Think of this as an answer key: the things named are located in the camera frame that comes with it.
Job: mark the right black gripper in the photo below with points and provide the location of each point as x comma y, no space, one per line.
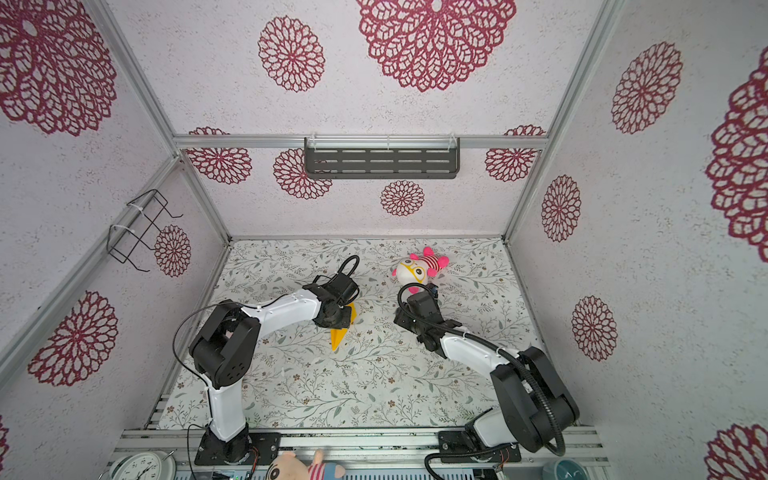
402,320

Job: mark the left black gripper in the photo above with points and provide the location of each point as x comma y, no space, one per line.
344,323

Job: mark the yellow square paper sheet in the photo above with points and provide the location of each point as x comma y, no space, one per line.
337,334

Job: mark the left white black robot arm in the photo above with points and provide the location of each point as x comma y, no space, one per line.
223,349

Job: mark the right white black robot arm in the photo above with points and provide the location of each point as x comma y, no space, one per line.
533,405

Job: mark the pink white plush toy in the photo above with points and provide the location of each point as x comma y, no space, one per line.
420,268

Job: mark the pig plush striped shirt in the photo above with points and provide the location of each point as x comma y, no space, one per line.
288,466

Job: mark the teal round clock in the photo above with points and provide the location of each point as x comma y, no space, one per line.
564,469

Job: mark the white analog alarm clock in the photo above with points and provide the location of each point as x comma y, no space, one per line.
148,465

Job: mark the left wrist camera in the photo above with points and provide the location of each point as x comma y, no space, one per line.
340,289

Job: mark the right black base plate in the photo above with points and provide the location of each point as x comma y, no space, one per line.
463,447

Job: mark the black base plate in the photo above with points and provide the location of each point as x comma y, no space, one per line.
463,447
247,448

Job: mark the dark grey wall shelf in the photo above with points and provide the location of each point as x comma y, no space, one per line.
381,160

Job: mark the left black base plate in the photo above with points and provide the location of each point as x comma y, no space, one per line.
247,448

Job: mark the black wire wall rack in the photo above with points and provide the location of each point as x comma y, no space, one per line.
124,239

